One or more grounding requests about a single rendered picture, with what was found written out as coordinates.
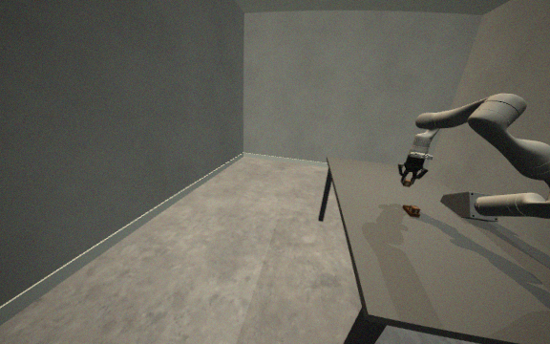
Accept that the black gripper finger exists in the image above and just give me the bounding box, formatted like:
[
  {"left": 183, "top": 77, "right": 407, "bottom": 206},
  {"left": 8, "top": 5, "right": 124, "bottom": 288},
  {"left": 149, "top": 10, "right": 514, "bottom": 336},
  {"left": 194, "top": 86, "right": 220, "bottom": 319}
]
[
  {"left": 398, "top": 163, "right": 413, "bottom": 183},
  {"left": 411, "top": 167, "right": 428, "bottom": 185}
]

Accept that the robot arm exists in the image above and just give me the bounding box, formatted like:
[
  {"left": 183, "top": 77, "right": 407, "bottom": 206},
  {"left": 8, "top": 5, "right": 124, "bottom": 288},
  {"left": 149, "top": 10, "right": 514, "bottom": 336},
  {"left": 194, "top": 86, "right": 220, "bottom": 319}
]
[{"left": 409, "top": 94, "right": 550, "bottom": 219}]

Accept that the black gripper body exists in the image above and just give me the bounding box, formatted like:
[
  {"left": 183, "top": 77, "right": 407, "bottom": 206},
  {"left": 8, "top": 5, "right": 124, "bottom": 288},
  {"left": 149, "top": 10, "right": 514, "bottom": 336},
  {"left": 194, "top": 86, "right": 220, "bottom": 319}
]
[{"left": 404, "top": 155, "right": 425, "bottom": 173}]

